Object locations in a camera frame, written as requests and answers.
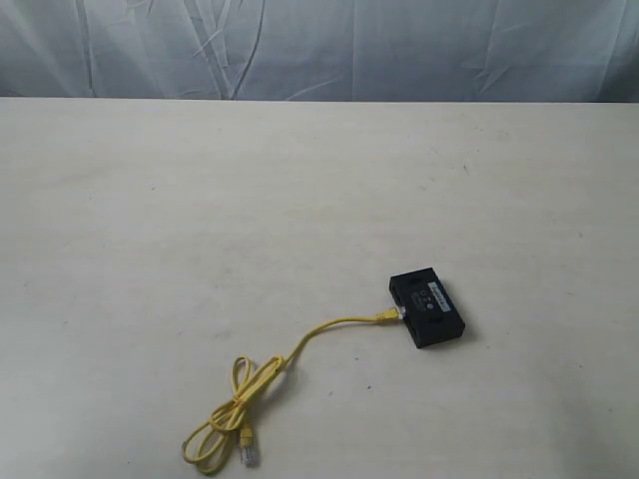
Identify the small black box device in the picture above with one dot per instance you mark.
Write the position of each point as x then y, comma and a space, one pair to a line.
426, 308

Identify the grey-blue backdrop cloth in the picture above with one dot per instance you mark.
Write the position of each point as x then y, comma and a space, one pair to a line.
389, 51

